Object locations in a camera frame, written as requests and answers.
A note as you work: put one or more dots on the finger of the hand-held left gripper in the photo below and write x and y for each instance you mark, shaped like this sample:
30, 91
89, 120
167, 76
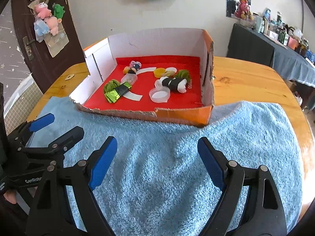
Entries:
40, 123
71, 135

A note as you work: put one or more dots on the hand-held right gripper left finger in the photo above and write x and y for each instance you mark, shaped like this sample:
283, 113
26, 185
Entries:
103, 162

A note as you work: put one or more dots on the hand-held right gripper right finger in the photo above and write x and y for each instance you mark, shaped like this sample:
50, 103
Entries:
211, 162

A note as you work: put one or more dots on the orange cardboard box red floor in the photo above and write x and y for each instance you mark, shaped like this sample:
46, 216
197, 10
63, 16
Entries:
182, 116

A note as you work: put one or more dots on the green lettuce toy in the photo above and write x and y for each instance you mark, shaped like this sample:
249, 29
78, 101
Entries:
110, 84
184, 75

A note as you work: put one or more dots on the green and black foil packet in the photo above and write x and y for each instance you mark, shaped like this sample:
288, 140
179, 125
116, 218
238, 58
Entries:
120, 91

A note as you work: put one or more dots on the white tissue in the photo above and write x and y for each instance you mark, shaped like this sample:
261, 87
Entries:
183, 88

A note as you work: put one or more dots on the small clear plastic container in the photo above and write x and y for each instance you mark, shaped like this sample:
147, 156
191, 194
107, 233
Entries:
129, 79

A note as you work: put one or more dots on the black-haired doll figure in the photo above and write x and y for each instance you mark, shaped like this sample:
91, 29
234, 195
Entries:
131, 70

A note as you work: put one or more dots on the black and white packet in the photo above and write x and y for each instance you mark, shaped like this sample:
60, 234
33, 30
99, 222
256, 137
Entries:
171, 83

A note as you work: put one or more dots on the small yellow pink toy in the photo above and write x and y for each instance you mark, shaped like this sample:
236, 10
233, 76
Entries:
169, 73

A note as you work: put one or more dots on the person's left hand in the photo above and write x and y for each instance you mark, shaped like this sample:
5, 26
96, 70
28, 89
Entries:
9, 197

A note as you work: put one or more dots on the white grid patterned board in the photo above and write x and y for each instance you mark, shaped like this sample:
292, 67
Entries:
22, 100

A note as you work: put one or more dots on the light blue fluffy towel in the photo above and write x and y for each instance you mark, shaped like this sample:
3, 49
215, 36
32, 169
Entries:
172, 152

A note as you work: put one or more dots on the small flat wooden piece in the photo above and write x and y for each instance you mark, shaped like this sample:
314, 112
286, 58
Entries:
70, 76

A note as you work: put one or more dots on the clear paper-filled bag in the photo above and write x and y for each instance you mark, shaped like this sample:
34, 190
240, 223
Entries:
56, 45

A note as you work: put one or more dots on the dark brown door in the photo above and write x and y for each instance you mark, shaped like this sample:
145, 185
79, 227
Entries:
69, 41

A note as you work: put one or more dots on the pink plush toy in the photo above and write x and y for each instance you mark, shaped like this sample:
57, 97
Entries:
42, 9
52, 24

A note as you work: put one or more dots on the yellow small cup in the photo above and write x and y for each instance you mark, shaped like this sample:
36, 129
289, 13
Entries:
158, 72

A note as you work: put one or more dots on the green plush toy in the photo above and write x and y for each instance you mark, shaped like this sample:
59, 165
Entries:
59, 11

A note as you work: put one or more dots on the sideboard with blue cloth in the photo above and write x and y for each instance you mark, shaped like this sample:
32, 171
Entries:
251, 46

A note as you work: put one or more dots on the row of bottles and jars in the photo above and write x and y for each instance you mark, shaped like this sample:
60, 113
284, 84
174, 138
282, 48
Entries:
278, 29

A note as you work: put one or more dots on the pink dragon plush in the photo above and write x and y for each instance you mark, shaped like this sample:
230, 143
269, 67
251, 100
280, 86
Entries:
242, 9

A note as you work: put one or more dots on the wall mirror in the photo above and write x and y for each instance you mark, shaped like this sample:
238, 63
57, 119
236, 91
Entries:
231, 5

